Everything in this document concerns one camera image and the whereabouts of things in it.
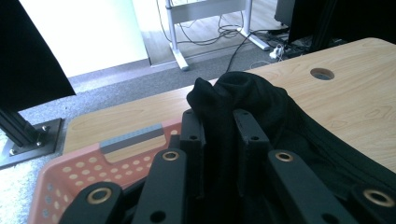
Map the white desk frame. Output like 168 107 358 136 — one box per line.
163 0 271 72

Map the black cloth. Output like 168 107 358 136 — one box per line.
186 70 396 224

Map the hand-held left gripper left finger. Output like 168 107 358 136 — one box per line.
179 108 206 201

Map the black curtain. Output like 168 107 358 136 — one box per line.
0 0 77 114
288 0 396 45

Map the white power strip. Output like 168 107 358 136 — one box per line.
268 44 286 61

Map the pink plastic basket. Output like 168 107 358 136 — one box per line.
27 119 185 224

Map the thin white cable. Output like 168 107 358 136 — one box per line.
249 60 273 70

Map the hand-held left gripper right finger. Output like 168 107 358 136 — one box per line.
233 108 272 197

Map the tangle of black cables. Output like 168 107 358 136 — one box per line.
154 0 289 48

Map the long black floor cable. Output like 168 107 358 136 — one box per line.
224 31 255 74

